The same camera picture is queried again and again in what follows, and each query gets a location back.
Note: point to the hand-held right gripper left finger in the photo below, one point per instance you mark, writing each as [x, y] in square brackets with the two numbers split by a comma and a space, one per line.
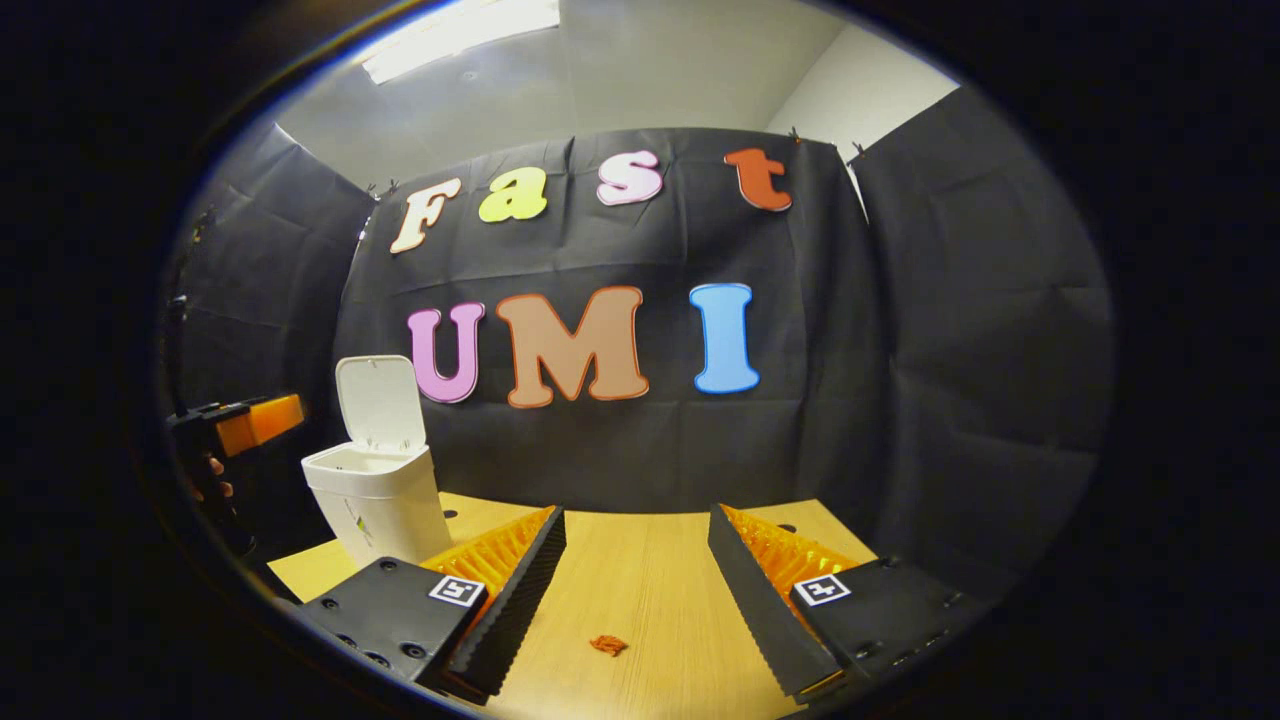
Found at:
[520, 600]

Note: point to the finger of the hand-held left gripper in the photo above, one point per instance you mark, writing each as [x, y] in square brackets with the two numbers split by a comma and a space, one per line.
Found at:
[260, 420]

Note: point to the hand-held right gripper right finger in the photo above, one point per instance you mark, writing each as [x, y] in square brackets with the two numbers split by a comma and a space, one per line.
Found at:
[760, 610]

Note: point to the orange paper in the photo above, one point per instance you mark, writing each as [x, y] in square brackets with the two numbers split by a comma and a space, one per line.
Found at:
[608, 645]

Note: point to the white desktop garbage bin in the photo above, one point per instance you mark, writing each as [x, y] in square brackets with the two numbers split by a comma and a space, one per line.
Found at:
[385, 510]

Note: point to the wooden desktop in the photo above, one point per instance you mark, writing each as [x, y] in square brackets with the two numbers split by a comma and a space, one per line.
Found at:
[640, 580]

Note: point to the black backdrop cloth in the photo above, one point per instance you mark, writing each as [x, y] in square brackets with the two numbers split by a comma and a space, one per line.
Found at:
[950, 350]

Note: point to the ceiling light panel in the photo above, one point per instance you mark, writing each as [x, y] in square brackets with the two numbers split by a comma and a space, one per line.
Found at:
[450, 35]

